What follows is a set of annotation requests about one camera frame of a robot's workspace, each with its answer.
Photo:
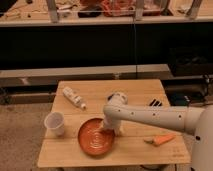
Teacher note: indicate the orange ceramic bowl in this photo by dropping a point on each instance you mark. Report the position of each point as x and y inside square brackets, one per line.
[92, 140]

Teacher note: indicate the metal shelf rail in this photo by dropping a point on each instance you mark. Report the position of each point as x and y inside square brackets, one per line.
[51, 76]

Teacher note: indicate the white plastic cup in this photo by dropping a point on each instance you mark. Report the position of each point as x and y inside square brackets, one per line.
[54, 122]

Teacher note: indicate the white plastic bottle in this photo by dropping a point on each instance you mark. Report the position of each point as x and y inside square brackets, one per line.
[74, 98]

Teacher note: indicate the orange carrot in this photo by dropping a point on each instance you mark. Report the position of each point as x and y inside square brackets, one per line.
[159, 140]

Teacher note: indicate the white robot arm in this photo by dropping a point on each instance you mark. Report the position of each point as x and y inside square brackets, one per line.
[195, 121]

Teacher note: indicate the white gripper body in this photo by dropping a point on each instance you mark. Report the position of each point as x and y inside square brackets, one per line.
[114, 126]

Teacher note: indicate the red object on shelf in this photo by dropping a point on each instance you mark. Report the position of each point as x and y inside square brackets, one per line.
[116, 8]

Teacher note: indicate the wooden table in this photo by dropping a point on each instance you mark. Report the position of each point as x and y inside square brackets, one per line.
[130, 148]

